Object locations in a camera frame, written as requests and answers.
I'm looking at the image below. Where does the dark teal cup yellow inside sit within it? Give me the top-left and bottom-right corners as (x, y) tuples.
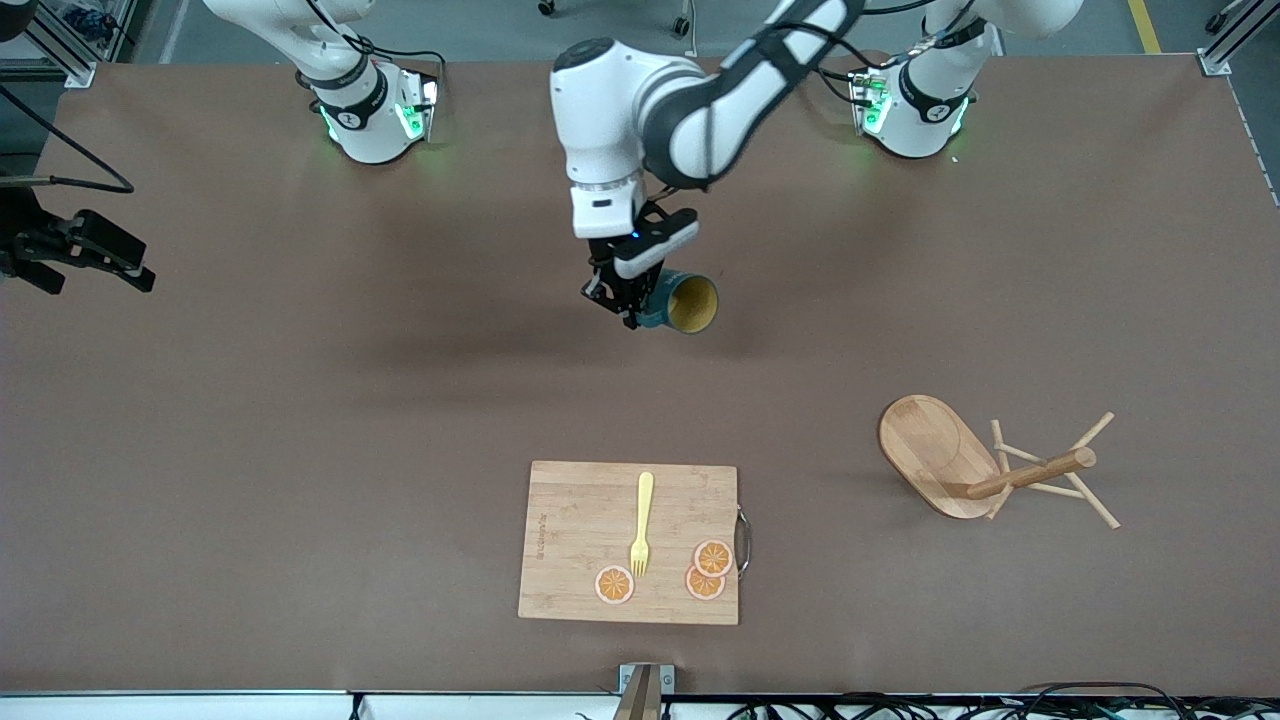
(638, 268), (720, 337)

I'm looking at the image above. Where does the wooden mug rack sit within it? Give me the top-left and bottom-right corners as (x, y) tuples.
(878, 394), (1122, 530)

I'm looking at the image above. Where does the yellow plastic fork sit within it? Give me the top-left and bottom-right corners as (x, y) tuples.
(629, 471), (656, 579)

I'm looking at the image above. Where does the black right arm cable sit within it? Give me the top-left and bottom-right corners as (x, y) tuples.
(0, 83), (136, 194)

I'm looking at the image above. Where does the aluminium frame post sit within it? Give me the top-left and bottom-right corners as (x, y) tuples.
(0, 0), (141, 89)
(1197, 0), (1280, 76)

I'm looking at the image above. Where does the wooden cutting board metal handle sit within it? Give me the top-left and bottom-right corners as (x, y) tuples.
(517, 460), (753, 627)

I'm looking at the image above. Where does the black base power cable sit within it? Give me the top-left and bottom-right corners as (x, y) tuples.
(305, 0), (447, 93)

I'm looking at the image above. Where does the metal camera bracket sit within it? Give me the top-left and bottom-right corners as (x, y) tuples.
(612, 663), (676, 720)

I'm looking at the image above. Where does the black cable bundle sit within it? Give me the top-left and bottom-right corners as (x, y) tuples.
(730, 682), (1280, 720)

